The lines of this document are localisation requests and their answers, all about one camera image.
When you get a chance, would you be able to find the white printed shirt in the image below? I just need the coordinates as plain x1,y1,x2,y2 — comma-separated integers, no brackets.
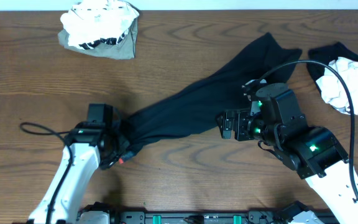
60,0,139,50

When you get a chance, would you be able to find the white crumpled garment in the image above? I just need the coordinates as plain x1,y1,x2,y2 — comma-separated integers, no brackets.
316,57,358,115

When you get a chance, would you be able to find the olive green folded garment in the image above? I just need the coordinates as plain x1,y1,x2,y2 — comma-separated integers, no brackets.
57,19,138,60

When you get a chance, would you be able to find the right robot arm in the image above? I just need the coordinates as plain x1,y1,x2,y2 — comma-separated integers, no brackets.
216,83,358,223

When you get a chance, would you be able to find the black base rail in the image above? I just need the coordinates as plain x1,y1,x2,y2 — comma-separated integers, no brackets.
76,202,332,224

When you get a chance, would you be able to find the black crumpled garment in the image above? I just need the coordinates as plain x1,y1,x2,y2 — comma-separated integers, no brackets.
306,42,358,93

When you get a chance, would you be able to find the black shorts red waistband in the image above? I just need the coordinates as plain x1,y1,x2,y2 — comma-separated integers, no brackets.
101,33,302,169

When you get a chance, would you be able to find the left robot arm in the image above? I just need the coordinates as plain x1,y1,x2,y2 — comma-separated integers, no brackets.
27,104,119,223

